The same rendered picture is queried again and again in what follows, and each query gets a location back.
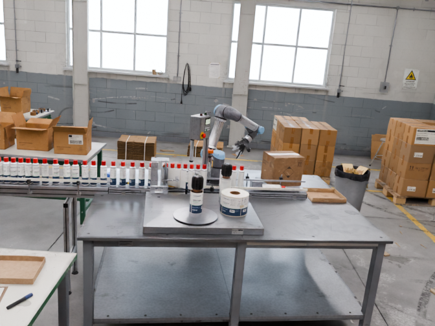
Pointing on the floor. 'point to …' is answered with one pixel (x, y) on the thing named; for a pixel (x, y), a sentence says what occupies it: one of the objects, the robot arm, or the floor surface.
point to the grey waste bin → (351, 190)
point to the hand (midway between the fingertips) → (234, 155)
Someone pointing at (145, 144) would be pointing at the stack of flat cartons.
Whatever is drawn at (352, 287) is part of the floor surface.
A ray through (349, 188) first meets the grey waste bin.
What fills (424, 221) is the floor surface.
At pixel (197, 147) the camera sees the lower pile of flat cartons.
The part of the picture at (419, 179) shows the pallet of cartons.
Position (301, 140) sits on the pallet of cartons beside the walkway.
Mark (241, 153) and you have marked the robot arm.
